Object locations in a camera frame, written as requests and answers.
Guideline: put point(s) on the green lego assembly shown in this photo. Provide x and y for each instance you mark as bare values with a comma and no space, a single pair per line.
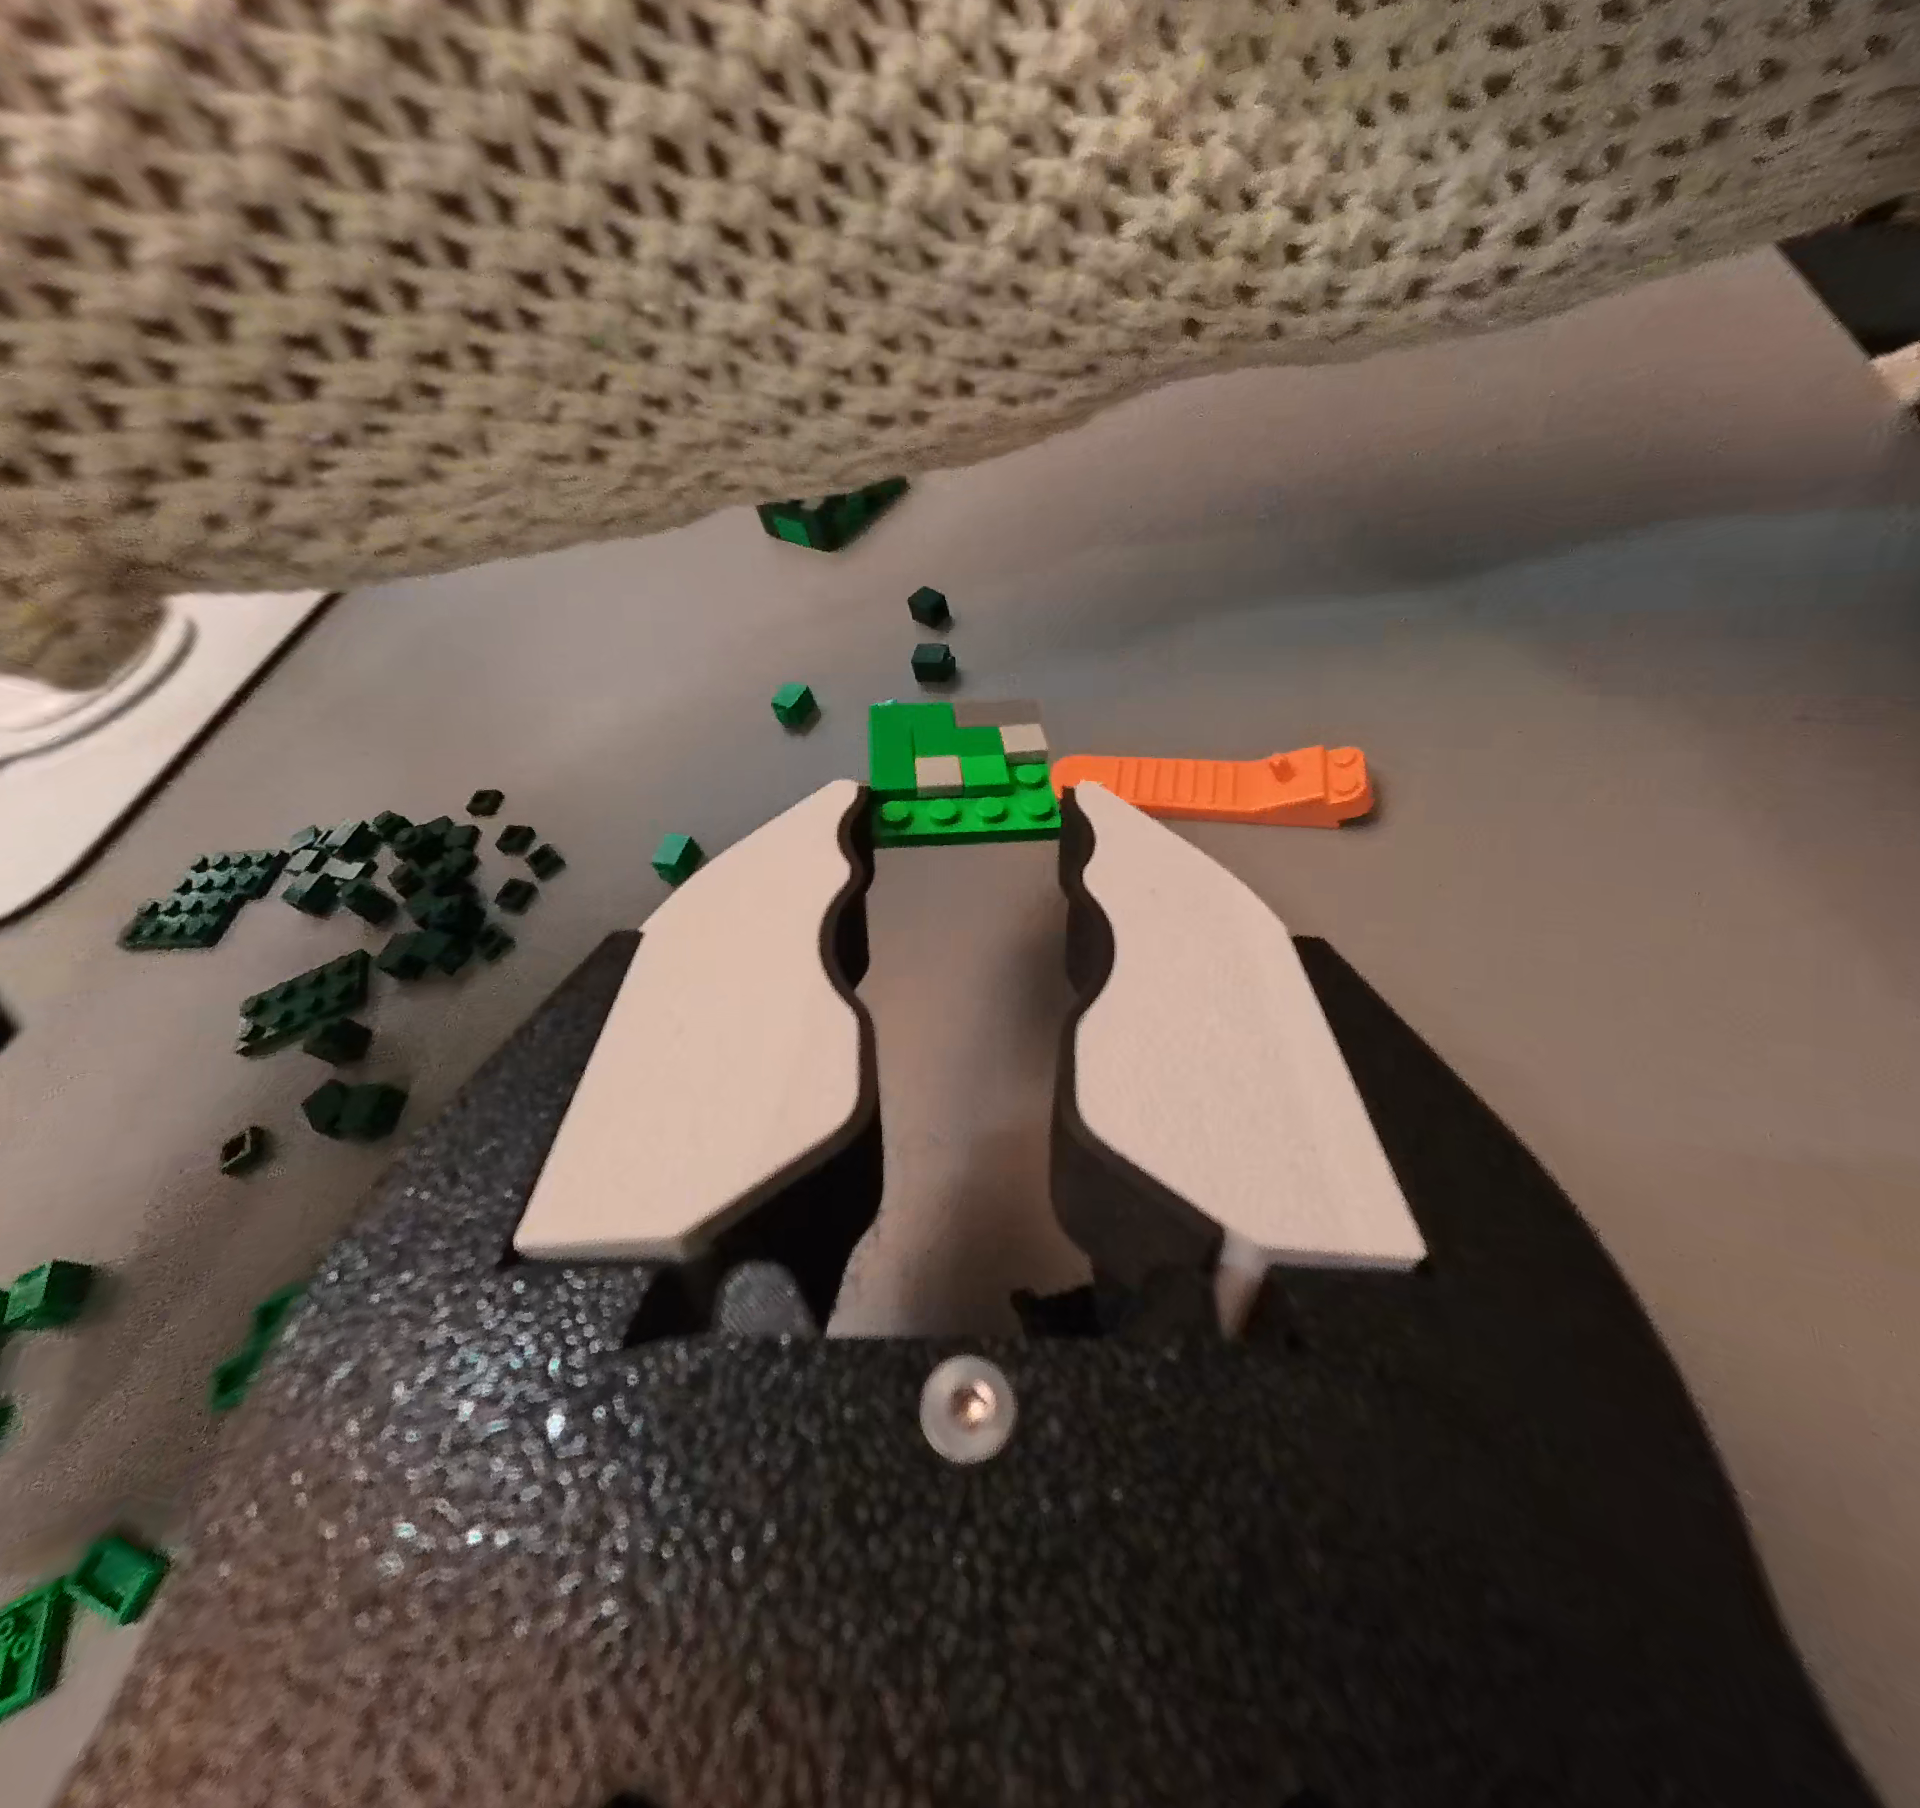
941,774

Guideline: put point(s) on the dark green lego wedge piece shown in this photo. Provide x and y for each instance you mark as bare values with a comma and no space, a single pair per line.
804,515

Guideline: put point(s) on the orange brick separator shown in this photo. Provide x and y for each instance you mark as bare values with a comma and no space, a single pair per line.
1184,781

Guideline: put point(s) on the scattered bright green lego plates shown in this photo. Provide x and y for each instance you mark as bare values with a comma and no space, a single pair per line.
110,1574

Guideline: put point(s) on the person's right forearm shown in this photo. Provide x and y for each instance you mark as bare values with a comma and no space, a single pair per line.
754,191

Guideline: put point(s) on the pile of dark green lego pieces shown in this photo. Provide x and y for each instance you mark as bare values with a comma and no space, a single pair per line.
404,893

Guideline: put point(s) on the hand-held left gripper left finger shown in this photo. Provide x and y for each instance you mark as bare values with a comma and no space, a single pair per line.
706,1042

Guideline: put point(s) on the small dark green lego piece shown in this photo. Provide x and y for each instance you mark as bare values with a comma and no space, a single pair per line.
930,660
930,610

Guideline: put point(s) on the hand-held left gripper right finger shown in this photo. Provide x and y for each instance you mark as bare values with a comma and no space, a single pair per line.
1222,1060

